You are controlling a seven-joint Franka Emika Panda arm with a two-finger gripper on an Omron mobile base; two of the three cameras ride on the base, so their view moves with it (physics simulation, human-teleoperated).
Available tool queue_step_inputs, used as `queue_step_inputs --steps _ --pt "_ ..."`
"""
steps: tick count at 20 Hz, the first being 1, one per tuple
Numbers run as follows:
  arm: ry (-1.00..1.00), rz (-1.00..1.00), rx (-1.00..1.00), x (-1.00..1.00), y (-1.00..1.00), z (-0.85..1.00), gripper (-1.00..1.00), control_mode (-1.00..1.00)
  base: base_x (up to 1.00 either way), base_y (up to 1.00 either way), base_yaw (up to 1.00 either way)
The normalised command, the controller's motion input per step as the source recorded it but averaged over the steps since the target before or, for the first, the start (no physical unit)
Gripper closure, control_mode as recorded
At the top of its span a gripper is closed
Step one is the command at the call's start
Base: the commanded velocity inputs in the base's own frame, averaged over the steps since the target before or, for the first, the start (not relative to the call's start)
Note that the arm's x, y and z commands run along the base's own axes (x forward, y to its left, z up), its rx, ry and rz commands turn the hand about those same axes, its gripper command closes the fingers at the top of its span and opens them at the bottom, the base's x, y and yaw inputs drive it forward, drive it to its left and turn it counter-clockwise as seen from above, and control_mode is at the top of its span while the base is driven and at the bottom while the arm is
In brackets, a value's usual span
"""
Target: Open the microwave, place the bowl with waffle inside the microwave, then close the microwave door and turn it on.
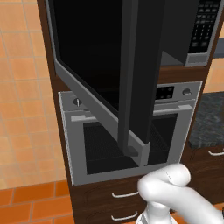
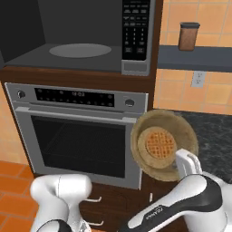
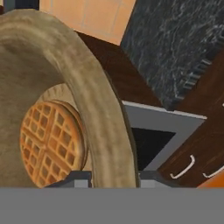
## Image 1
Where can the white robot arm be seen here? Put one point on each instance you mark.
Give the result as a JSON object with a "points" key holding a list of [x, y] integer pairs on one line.
{"points": [[172, 192]]}

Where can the silver oven door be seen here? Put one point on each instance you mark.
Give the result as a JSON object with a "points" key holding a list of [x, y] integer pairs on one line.
{"points": [[76, 151]]}

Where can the black glass microwave door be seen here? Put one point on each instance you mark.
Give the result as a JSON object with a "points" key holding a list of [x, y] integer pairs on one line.
{"points": [[87, 49]]}

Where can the black microwave oven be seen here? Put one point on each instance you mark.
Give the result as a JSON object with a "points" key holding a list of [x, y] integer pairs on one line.
{"points": [[201, 29]]}

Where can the silver oven knob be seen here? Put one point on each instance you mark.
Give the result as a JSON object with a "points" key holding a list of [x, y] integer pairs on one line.
{"points": [[77, 101], [186, 92]]}

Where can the silver built-in oven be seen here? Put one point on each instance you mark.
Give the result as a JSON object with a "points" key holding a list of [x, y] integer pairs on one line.
{"points": [[180, 92]]}

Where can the dark wood tall cabinet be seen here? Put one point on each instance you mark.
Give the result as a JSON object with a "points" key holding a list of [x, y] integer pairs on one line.
{"points": [[180, 74]]}

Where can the dark wood drawer front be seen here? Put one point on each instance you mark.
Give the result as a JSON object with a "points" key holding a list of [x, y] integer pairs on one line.
{"points": [[93, 214], [204, 172], [93, 192]]}

